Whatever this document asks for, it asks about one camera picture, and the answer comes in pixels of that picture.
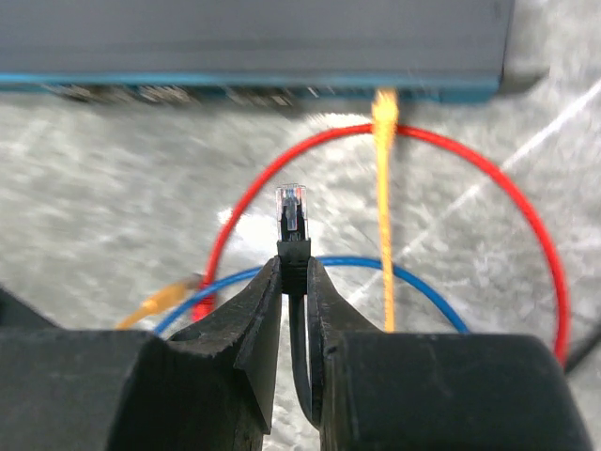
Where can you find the black network switch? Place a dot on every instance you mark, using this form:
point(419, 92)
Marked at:
point(255, 52)

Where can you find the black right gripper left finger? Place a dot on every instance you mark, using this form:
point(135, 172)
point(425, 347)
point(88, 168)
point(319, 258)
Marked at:
point(208, 387)

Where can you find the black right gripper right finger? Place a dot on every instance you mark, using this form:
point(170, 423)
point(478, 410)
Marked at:
point(401, 391)

